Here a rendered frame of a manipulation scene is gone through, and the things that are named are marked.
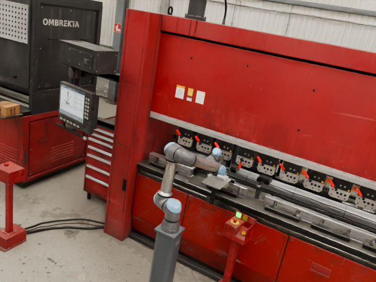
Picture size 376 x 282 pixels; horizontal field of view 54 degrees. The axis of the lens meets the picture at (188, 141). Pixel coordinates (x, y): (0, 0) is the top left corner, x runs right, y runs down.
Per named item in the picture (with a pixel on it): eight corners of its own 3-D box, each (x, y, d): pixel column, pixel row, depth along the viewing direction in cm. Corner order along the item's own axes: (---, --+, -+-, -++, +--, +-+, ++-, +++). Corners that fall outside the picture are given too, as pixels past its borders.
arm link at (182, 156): (187, 151, 256) (229, 165, 289) (178, 146, 264) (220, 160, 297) (179, 166, 257) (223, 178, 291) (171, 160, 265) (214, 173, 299)
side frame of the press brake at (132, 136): (103, 232, 392) (126, 8, 318) (147, 203, 465) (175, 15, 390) (121, 241, 382) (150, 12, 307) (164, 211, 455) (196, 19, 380)
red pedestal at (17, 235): (-10, 243, 346) (-11, 164, 319) (13, 232, 368) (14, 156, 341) (4, 252, 338) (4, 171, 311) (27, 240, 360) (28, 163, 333)
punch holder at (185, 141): (177, 142, 347) (179, 126, 342) (181, 141, 355) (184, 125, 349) (191, 147, 341) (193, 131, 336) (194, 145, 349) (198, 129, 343)
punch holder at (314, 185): (302, 186, 299) (308, 168, 293) (304, 183, 306) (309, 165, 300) (320, 193, 292) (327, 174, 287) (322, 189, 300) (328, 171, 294)
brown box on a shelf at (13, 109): (-16, 112, 397) (-16, 100, 393) (5, 108, 419) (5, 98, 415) (2, 119, 386) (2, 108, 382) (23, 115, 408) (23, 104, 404)
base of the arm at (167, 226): (173, 236, 272) (175, 225, 269) (156, 229, 278) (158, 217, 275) (183, 228, 285) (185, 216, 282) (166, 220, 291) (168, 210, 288)
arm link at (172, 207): (169, 222, 270) (172, 207, 266) (160, 214, 280) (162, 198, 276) (182, 219, 278) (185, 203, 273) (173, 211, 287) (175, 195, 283)
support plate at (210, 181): (200, 183, 317) (201, 182, 316) (213, 174, 339) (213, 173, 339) (219, 189, 309) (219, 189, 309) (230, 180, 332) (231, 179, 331)
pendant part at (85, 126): (57, 119, 335) (59, 80, 323) (69, 118, 344) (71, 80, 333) (88, 135, 311) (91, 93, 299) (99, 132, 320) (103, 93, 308)
